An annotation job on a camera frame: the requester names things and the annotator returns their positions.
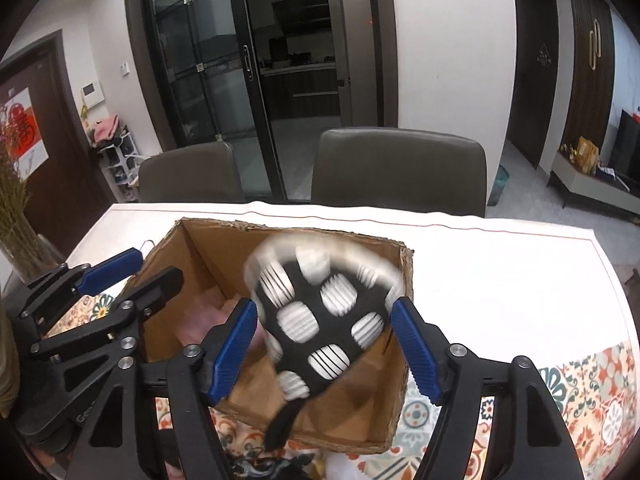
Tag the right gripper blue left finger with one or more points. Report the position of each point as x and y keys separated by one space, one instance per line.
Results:
x=120 y=437

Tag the grey chair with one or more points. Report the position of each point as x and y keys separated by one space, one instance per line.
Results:
x=394 y=168
x=200 y=173

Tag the black television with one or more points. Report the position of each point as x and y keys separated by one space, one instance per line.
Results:
x=624 y=159

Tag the glass vase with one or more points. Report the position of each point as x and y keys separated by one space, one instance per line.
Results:
x=30 y=254

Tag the pink knitted cloth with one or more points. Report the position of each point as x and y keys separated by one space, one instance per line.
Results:
x=209 y=309

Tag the white shoe rack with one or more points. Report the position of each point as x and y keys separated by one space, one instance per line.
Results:
x=120 y=161

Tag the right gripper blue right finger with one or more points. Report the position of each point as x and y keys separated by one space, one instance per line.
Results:
x=528 y=437

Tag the black white checkered headband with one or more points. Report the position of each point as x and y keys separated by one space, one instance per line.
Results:
x=322 y=302

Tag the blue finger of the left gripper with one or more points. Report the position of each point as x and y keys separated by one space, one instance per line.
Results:
x=131 y=309
x=40 y=304

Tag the red fu wall calendar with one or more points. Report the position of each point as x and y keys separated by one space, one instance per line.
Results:
x=21 y=133

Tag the glass sliding door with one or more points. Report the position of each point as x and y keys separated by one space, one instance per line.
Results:
x=206 y=66

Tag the white tv console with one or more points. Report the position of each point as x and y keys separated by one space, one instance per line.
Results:
x=589 y=193

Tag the grey chair far right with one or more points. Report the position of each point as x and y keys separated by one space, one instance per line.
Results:
x=394 y=168

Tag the dark patterned scarf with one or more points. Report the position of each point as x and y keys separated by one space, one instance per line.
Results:
x=302 y=466

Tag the grey chair far left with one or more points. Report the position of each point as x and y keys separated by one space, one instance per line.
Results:
x=200 y=173

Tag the brown cardboard box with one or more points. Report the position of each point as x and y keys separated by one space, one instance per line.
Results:
x=357 y=414

